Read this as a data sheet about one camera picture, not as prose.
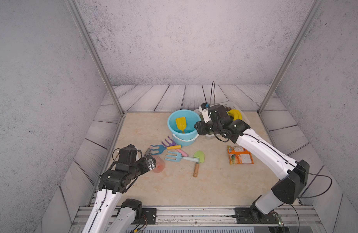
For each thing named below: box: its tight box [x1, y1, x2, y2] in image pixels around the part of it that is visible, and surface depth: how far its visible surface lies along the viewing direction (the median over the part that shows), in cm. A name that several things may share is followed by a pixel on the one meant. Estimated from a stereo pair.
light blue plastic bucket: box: [167, 109, 201, 147], surface depth 98 cm
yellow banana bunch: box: [227, 109, 244, 121], surface depth 107 cm
